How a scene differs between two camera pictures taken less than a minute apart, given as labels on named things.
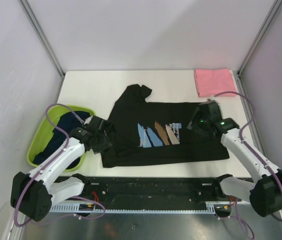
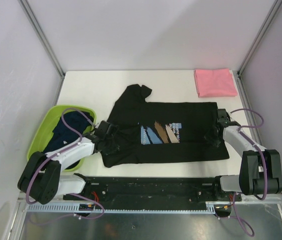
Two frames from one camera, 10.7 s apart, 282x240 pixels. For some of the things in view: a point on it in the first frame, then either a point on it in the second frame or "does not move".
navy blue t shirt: (67, 121) does not move
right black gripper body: (198, 123) to (213, 139)
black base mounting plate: (154, 191) does not move
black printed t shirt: (141, 132) does not move
